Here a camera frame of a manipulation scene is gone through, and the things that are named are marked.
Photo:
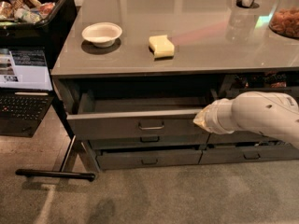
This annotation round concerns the grey top drawer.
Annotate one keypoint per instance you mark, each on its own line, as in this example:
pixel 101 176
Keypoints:
pixel 129 118

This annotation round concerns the grey bottom left drawer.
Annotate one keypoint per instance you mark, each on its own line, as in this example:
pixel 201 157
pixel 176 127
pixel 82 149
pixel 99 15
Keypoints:
pixel 155 158

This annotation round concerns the open black laptop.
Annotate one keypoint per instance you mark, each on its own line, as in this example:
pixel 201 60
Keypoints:
pixel 26 91

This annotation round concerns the grey bottom right drawer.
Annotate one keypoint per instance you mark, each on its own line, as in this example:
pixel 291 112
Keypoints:
pixel 221 155

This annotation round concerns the snack packages in bin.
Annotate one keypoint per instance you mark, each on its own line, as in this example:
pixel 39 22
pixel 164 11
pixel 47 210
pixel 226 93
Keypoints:
pixel 24 11

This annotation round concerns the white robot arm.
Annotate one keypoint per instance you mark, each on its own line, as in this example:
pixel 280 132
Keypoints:
pixel 272 114

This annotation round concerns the grey middle left drawer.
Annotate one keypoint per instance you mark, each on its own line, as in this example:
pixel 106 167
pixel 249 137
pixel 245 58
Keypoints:
pixel 150 141

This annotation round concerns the grey drawer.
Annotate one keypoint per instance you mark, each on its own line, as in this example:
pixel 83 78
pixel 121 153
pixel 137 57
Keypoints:
pixel 155 158
pixel 221 155
pixel 129 118
pixel 150 141
pixel 238 137

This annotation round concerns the grey counter cabinet frame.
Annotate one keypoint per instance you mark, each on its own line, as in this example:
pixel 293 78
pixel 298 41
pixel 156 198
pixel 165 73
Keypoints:
pixel 133 74

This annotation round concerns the clear jar with snacks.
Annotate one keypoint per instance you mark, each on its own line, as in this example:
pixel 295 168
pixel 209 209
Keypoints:
pixel 285 19

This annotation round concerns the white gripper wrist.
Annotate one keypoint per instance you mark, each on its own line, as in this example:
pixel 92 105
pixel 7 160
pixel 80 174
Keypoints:
pixel 217 117

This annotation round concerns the white paper bowl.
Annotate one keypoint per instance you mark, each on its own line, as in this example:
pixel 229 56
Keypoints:
pixel 102 34

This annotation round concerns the black stand foot bar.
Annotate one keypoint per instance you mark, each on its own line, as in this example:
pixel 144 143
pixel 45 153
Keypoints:
pixel 29 172

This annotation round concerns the grey middle right drawer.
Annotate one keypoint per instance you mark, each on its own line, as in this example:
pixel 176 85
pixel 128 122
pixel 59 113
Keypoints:
pixel 238 137

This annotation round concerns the yellow sponge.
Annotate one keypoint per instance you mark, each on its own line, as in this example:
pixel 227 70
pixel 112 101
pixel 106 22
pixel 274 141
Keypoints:
pixel 161 46

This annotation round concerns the black plastic bin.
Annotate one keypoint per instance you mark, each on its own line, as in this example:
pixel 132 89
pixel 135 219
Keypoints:
pixel 50 34

